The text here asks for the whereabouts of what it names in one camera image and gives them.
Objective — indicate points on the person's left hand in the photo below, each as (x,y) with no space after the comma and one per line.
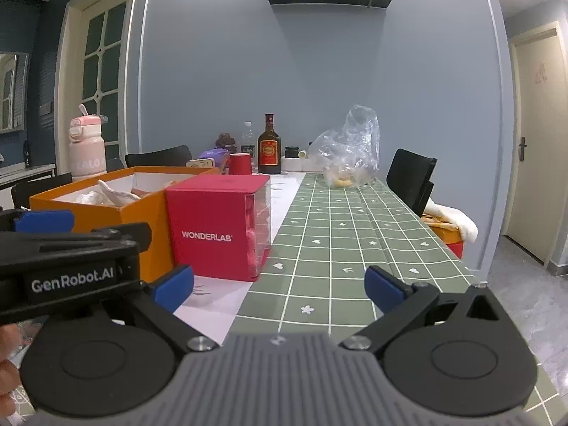
(9,377)

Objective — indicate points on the orange cardboard box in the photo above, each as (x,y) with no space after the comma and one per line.
(142,217)

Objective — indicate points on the pink water bottle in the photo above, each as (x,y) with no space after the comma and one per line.
(88,151)

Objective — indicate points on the small brown figure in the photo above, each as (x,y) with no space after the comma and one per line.
(226,141)

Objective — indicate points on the small dark jar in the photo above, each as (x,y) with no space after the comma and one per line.
(291,151)

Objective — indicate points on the clear plastic bag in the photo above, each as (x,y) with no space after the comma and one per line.
(350,151)

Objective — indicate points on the clear water bottle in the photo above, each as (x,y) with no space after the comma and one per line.
(248,140)

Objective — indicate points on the cream draped cloth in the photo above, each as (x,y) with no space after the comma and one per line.
(452,222)

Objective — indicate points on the white flat box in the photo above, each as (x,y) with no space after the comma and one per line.
(295,165)

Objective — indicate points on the glass pane door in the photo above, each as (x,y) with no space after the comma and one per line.
(100,75)

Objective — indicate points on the orange red stool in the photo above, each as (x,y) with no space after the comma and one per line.
(450,242)

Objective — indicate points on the cream wooden door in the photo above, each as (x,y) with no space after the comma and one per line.
(534,151)

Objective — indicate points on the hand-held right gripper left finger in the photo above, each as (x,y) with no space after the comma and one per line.
(175,286)

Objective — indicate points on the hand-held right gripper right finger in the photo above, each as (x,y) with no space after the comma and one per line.
(384,286)

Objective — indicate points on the brown glass bottle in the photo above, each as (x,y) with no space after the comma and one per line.
(269,151)

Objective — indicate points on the black chair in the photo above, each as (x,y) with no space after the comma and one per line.
(410,177)
(42,188)
(157,157)

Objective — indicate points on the red box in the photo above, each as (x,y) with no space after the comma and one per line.
(208,230)

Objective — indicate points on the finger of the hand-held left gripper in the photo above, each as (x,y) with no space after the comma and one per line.
(44,221)

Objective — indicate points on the red cup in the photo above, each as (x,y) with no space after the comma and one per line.
(239,164)

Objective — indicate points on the purple bag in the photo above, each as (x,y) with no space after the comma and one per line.
(215,154)

